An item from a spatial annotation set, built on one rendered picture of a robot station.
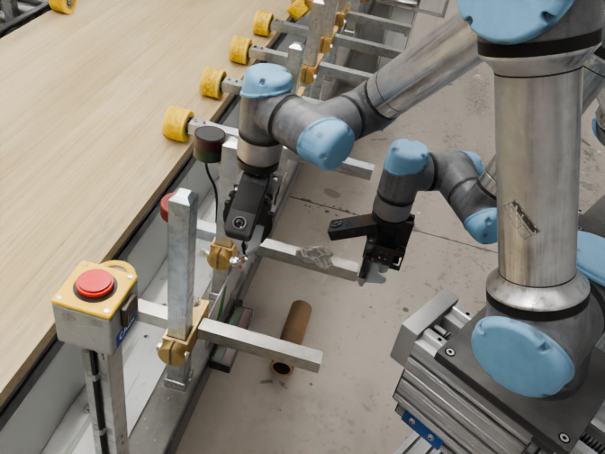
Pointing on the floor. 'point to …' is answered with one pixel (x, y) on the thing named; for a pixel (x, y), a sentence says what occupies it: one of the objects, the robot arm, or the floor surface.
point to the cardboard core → (293, 332)
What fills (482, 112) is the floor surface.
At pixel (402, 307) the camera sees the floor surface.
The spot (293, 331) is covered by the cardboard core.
